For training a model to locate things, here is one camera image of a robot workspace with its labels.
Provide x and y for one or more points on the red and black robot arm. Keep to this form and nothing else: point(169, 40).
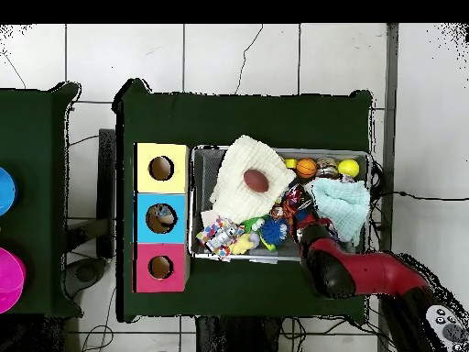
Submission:
point(384, 271)

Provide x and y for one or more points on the wooden box with three holes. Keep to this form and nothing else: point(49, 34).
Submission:
point(143, 234)

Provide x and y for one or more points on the cream knitted cloth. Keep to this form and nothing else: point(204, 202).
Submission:
point(238, 198)

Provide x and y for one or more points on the brown toy football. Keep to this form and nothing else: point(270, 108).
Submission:
point(256, 180)

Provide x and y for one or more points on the colourful dotted cloth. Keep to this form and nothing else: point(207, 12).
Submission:
point(210, 231)

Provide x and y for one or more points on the yellow plush toy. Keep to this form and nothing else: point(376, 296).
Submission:
point(242, 245)

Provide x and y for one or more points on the blue spiky ball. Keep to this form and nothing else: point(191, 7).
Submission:
point(274, 231)

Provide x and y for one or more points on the dark green table cloth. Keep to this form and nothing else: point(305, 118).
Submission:
point(36, 128)
point(238, 121)

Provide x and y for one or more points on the orange toy basketball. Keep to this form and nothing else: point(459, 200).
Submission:
point(306, 168)

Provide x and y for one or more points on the light blue knitted cloth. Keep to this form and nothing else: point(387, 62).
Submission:
point(344, 205)

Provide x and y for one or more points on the yellow foam ball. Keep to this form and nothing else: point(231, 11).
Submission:
point(349, 168)

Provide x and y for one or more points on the blue round container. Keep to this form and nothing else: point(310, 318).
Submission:
point(6, 190)

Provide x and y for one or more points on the magenta round container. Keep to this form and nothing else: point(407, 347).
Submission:
point(10, 278)

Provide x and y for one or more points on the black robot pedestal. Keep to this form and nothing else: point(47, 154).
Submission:
point(238, 337)

